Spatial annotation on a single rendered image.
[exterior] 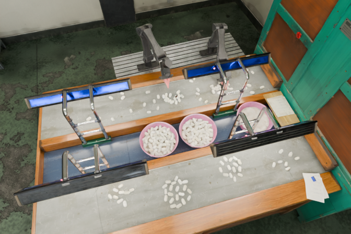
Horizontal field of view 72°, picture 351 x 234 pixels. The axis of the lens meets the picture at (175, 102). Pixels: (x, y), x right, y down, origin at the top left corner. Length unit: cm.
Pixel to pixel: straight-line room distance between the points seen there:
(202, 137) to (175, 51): 94
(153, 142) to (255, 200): 74
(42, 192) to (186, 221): 77
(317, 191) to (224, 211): 59
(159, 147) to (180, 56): 96
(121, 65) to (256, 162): 139
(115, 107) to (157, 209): 79
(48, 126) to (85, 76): 134
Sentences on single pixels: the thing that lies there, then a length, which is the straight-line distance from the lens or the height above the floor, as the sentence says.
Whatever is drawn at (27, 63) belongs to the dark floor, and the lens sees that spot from 362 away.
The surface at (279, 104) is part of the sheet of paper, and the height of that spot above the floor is 78.
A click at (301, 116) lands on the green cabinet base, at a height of 80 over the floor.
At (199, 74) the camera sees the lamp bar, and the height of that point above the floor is 106.
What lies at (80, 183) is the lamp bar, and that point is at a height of 109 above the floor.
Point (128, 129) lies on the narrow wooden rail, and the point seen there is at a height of 74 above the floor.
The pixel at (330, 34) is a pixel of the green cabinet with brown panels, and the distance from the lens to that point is 166.
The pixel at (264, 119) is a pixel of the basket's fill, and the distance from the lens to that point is 193.
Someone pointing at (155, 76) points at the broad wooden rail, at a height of 76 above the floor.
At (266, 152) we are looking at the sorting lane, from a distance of 179.
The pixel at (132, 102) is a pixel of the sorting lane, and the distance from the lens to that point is 189.
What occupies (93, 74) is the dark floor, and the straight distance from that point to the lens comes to 317.
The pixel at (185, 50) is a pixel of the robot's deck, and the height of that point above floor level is 67.
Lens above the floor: 228
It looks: 55 degrees down
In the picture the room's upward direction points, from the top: 2 degrees clockwise
